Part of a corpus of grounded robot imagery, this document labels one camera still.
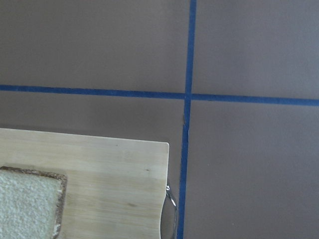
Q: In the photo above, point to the bread slice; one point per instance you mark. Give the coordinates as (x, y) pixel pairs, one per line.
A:
(31, 203)

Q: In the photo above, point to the wooden cutting board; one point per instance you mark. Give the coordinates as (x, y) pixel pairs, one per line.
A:
(115, 188)

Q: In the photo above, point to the metal cutting board handle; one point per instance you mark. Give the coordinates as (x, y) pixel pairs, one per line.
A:
(169, 215)

